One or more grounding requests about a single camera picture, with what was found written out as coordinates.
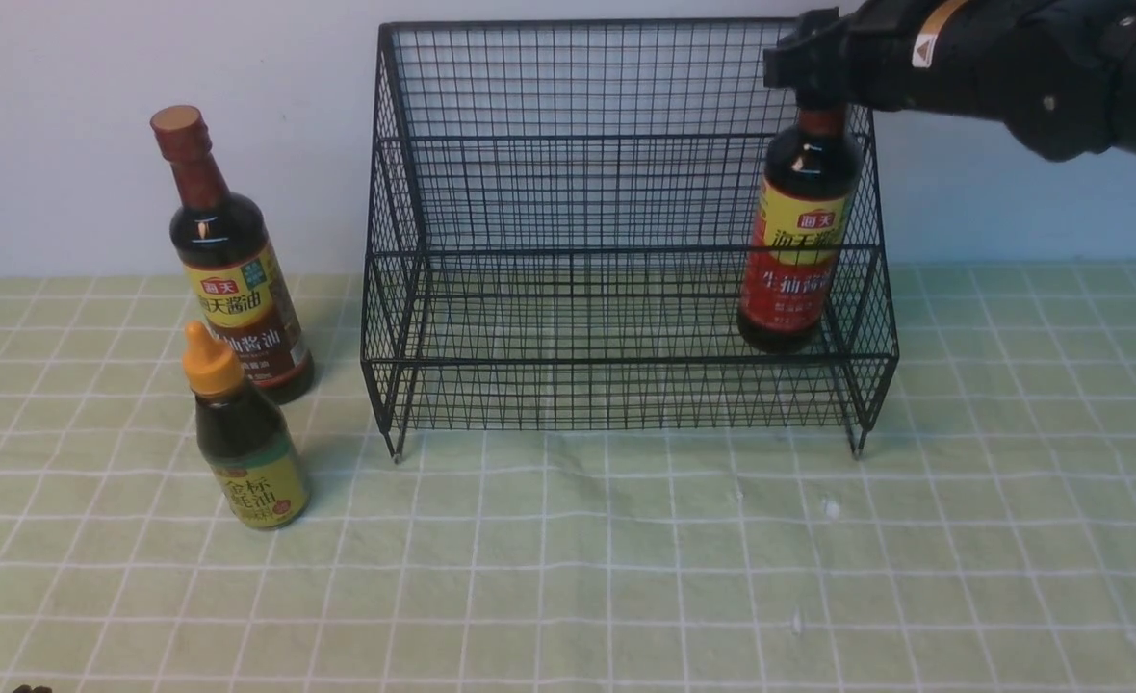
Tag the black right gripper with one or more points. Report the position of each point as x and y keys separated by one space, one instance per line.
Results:
x=861 y=58

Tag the red label soy sauce bottle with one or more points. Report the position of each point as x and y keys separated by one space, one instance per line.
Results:
x=810 y=173

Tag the brown label soy sauce bottle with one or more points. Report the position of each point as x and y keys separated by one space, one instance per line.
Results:
x=226 y=251

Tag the small yellow cap sauce bottle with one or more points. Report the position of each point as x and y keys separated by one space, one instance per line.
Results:
x=242 y=435

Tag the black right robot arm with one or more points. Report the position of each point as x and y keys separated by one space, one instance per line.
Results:
x=1059 y=75

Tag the green checkered tablecloth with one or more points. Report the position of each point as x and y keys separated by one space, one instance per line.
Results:
x=986 y=541

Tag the black wire mesh rack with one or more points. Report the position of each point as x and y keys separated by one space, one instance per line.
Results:
x=559 y=219

